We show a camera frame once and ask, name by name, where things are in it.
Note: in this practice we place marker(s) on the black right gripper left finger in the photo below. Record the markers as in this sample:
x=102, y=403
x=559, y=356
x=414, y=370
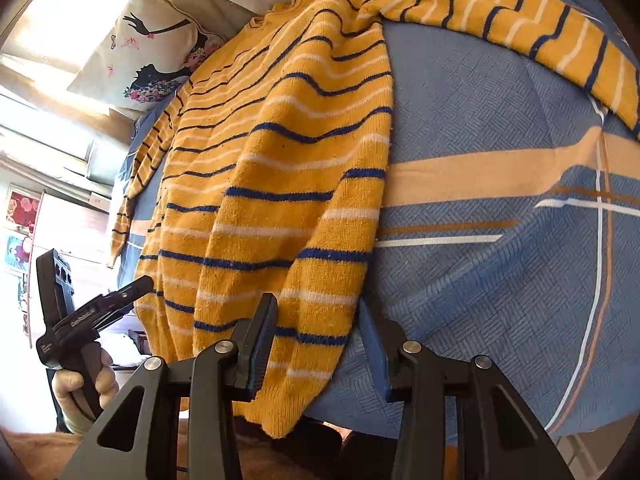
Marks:
x=136, y=437

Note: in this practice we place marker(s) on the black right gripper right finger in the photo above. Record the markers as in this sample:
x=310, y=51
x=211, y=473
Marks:
x=498, y=435

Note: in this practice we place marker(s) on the yellow striped knit sweater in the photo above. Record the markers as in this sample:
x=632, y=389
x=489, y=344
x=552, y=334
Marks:
x=300, y=150

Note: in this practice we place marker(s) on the person's left hand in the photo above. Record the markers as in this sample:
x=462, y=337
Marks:
x=67, y=390

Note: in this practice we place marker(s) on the blue plaid bed sheet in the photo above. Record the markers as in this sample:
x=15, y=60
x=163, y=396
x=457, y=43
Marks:
x=500, y=209

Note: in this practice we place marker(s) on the woman silhouette butterfly pillow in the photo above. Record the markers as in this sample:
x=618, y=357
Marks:
x=150, y=52

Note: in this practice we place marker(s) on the beige padded headboard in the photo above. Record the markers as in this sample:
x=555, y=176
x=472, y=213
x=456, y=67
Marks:
x=221, y=16

